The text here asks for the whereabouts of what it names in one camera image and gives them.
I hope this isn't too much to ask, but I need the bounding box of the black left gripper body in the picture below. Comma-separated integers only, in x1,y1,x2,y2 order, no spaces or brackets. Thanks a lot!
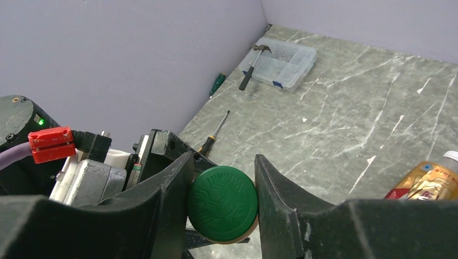
123,128,251,259

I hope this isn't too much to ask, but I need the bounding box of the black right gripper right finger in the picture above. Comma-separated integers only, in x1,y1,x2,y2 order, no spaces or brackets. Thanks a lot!
254,154,457,258

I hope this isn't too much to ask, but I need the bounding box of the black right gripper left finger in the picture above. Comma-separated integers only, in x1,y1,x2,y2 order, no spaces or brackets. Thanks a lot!
1,152,194,258

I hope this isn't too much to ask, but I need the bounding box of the green bottle cap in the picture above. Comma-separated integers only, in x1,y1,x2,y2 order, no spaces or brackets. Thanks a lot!
187,166,259,244

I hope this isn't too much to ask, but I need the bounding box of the gold red tea bottle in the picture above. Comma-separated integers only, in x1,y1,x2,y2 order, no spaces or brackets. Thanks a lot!
385,151,457,201

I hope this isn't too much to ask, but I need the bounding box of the ribbed coffee latte bottle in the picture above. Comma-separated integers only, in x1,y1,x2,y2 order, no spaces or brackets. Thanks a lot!
207,216,259,245

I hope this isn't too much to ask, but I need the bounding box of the black yellow screwdriver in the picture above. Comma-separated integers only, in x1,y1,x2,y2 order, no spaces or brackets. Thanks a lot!
198,111,230,156

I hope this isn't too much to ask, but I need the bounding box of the claw hammer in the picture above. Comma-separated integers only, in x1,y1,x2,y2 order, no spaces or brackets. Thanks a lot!
239,45,272,91

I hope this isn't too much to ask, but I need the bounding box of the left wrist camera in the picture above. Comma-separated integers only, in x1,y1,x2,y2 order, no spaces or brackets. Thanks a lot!
49,149,130,207

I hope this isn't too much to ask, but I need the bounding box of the green handle screwdriver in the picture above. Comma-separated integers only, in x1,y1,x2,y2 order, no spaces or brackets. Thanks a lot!
209,73,226,98

